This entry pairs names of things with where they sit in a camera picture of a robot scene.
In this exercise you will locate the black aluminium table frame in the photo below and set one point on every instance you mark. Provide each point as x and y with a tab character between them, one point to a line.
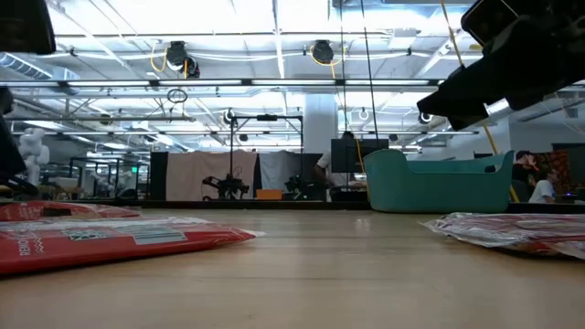
183	204

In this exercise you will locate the black monitor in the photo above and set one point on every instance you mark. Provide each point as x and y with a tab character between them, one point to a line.
347	155

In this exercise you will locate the orange patterned panel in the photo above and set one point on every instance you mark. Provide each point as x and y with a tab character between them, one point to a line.
557	166

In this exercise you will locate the red Orville popcorn bag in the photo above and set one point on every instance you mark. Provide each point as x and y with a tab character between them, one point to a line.
91	211
503	233
114	249

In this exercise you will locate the black partition panel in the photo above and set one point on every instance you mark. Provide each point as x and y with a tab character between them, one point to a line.
158	176

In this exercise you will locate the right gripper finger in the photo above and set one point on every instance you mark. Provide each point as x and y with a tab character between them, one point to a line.
475	77
480	107

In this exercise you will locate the black background robot arm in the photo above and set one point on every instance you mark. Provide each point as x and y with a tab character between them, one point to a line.
226	186
297	187

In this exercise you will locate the white robot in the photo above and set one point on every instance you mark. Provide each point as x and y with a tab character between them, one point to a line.
34	151

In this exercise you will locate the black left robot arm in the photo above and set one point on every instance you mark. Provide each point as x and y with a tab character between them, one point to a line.
23	23

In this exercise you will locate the person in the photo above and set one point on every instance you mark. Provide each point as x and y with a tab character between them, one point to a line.
325	169
521	173
544	189

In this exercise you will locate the teal plastic basket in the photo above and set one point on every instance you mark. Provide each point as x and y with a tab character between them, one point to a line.
434	192

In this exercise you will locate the grey curtain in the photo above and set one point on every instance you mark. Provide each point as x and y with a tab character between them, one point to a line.
276	169

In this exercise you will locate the orange box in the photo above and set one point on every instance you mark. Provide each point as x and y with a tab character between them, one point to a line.
269	194

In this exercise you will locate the beige curtain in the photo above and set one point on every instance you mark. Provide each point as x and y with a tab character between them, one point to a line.
205	176

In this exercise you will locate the black background rig frame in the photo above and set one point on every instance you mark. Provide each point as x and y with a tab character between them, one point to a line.
266	117

